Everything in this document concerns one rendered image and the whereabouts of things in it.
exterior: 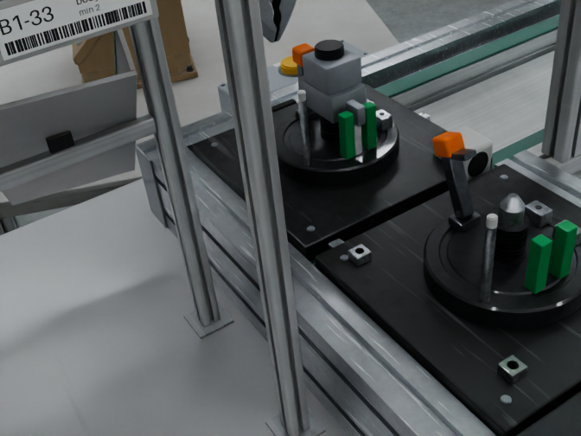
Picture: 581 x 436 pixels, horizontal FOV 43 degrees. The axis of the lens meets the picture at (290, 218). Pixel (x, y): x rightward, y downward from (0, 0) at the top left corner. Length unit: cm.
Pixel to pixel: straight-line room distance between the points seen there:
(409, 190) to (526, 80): 37
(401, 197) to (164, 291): 29
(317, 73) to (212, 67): 56
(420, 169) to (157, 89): 30
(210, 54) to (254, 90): 89
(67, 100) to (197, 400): 32
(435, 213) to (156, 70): 30
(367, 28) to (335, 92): 64
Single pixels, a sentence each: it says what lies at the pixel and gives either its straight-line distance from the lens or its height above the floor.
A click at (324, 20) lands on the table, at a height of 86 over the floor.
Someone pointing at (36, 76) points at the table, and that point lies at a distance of 140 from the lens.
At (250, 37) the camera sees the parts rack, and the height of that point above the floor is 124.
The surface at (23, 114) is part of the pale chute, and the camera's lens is 57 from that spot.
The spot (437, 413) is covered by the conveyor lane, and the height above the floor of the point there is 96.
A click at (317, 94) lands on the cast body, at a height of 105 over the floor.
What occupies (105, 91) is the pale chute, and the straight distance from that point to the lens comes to 56.
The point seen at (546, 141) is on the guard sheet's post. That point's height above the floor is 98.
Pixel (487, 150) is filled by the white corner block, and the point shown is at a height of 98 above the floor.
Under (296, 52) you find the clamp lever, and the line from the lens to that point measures 81.
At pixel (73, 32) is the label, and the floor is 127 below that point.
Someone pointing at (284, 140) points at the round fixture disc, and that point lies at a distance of 82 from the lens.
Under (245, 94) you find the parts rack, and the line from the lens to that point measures 46.
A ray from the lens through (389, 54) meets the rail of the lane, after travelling 106.
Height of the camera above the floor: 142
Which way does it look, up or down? 37 degrees down
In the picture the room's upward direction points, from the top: 7 degrees counter-clockwise
